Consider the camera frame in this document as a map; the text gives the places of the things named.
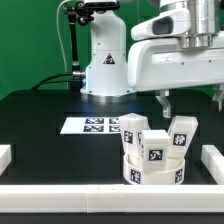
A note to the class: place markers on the white marker sheet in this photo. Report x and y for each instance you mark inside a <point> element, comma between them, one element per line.
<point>90,125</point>

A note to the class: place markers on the white barrier block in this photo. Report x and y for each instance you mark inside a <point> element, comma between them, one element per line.
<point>214,162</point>
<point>5,157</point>

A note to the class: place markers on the camera on mount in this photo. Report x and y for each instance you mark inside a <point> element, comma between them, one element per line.
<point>102,4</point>

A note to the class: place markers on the white round stool seat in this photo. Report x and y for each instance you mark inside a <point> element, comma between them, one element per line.
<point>172,175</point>

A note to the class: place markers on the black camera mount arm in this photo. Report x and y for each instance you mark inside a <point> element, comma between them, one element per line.
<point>76,13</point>

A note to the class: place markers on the white front barrier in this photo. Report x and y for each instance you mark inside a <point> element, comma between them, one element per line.
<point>111,198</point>

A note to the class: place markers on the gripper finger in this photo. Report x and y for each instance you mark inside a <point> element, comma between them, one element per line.
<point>162,97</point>
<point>218,97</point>

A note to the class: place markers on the white left barrier block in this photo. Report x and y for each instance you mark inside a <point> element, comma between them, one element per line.
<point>5,157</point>

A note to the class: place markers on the white right barrier block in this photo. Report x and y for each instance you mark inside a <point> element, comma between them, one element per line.
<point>214,162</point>

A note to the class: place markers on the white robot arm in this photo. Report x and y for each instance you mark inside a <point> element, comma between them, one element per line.
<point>107,73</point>

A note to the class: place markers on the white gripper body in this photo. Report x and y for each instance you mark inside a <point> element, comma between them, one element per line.
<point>181,47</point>

